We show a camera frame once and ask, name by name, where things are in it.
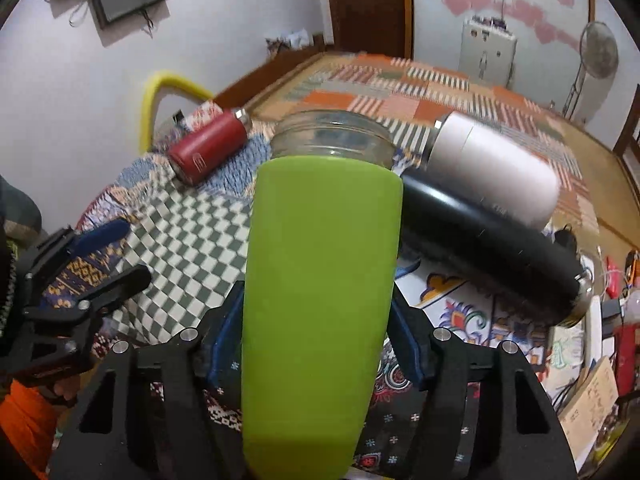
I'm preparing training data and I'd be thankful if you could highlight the lime green bottle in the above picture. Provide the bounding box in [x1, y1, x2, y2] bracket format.
[241, 110, 402, 479]

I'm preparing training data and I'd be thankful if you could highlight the brown cardboard note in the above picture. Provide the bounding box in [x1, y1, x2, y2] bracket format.
[559, 356, 618, 471]

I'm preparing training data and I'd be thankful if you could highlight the patchwork patterned cloth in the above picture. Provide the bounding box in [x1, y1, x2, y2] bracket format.
[41, 98, 601, 480]

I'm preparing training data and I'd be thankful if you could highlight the red box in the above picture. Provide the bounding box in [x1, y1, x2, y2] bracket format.
[614, 323, 639, 396]

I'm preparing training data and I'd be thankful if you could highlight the black thermos bottle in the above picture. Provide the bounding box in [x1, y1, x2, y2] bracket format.
[400, 168, 593, 326]

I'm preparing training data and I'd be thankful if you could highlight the red thermos bottle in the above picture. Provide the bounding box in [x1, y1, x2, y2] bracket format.
[167, 108, 252, 186]

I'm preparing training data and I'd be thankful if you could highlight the yellow foam tube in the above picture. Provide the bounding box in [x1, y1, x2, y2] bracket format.
[138, 70, 215, 154]

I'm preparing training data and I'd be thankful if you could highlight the white thermos bottle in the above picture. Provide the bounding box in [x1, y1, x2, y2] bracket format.
[422, 112, 560, 231]

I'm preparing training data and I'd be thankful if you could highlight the wooden bed headboard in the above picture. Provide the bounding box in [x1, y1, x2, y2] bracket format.
[613, 84, 640, 198]

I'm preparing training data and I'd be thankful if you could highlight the clothes pile on bedframe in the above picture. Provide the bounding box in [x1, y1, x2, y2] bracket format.
[265, 29, 314, 60]

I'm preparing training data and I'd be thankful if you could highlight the striped patchwork bed mat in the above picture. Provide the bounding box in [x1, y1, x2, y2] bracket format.
[250, 53, 599, 232]

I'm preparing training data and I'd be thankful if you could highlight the white box appliance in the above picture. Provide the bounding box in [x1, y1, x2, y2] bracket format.
[459, 16, 518, 88]

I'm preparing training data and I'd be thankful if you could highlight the white standing fan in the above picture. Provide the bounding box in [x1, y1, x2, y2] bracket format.
[562, 21, 620, 128]

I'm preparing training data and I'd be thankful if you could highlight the brown wooden door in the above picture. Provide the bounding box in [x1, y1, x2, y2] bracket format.
[329, 0, 413, 58]

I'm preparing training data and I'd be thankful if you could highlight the frosted sliding wardrobe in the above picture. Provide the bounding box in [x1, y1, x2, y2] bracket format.
[413, 0, 589, 108]

